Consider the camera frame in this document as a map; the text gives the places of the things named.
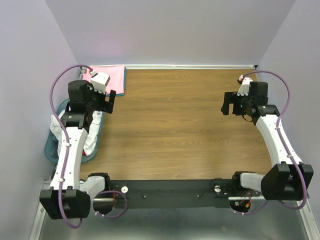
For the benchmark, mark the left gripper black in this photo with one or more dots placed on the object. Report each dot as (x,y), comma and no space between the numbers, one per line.
(105,106)

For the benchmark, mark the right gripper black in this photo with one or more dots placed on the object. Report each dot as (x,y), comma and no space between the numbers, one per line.
(232,97)

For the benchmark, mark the white t-shirt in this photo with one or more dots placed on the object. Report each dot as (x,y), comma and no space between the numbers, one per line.
(92,137)

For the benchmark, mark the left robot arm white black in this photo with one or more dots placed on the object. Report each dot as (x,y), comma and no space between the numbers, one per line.
(66,196)

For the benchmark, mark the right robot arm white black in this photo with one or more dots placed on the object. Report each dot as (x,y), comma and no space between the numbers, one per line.
(285,180)

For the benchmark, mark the folded teal t-shirt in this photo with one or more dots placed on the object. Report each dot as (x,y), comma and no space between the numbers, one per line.
(124,82)

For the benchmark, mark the folded pink t-shirt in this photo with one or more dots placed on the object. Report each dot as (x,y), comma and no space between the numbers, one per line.
(116,78)

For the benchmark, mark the blue plastic basket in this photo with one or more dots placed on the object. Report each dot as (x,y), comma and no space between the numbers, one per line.
(52,146)

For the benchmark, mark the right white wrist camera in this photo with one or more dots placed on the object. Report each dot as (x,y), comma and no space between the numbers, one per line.
(244,83)

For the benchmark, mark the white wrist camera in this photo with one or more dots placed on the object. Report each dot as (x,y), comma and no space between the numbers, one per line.
(100,81)
(244,83)

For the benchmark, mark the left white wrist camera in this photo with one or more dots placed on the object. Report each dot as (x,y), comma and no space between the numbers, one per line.
(100,81)

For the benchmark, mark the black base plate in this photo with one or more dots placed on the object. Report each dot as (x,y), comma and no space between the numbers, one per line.
(172,194)

